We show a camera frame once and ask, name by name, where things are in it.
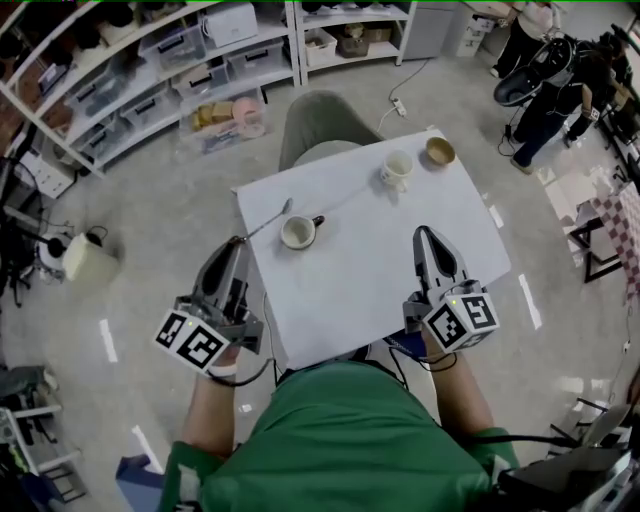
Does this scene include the person's right forearm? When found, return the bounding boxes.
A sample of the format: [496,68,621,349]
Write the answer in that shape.
[422,322,496,436]

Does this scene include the white round floor appliance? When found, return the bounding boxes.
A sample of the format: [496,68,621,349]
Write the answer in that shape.
[37,230,71,274]

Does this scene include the white refrigerator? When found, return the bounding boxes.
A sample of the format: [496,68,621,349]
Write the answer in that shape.
[402,2,456,61]

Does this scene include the white box-shaped appliance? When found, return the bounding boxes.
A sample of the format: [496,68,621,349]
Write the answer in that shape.
[203,2,260,49]

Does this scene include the white metal shelving unit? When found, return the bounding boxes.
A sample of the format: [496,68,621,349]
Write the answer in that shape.
[292,0,419,86]
[0,0,301,179]

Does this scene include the group of clear storage bins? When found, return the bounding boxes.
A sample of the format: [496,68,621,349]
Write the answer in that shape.
[64,22,274,156]

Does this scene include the person's left forearm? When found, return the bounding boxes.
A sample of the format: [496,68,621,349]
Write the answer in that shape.
[179,364,240,459]

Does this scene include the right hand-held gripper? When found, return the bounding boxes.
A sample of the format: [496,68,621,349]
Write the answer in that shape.
[402,225,501,354]

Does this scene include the person's green shirt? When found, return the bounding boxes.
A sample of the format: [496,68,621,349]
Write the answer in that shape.
[159,360,521,512]

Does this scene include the pink checkered tablecloth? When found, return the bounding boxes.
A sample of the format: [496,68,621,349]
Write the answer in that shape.
[592,182,640,306]

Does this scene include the white table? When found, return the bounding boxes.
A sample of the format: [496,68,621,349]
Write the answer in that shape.
[230,128,512,371]

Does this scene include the white storage basket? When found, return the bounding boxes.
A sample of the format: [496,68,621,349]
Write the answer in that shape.
[303,27,339,69]

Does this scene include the white side cabinet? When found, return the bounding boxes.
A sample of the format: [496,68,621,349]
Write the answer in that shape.
[452,9,506,59]

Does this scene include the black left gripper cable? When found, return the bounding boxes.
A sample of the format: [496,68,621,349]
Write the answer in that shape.
[207,292,276,387]

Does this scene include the plain white mug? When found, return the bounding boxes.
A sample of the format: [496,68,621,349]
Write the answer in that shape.
[379,149,415,194]

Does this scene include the brown bowl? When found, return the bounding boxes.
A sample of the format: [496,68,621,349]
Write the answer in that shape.
[425,136,455,166]

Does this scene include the black round tub chair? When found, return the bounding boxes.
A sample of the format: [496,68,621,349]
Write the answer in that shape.
[493,37,576,109]

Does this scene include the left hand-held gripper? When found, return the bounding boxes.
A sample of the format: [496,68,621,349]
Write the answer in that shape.
[153,239,265,374]

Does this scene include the black metal table frame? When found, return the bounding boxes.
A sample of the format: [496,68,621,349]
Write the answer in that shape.
[569,217,626,284]

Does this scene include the white mug with dark rim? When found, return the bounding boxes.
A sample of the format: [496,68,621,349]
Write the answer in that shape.
[279,214,326,251]

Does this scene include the brown storage basket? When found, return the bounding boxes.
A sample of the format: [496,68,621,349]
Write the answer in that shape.
[334,22,371,59]

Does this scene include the beige trash bin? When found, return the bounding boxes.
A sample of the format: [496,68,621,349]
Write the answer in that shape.
[62,232,121,282]

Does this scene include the small metal spoon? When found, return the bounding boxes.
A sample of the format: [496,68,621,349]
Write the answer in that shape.
[243,197,295,242]

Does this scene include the white drawer cabinet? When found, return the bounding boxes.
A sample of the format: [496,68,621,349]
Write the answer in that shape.
[14,149,76,199]

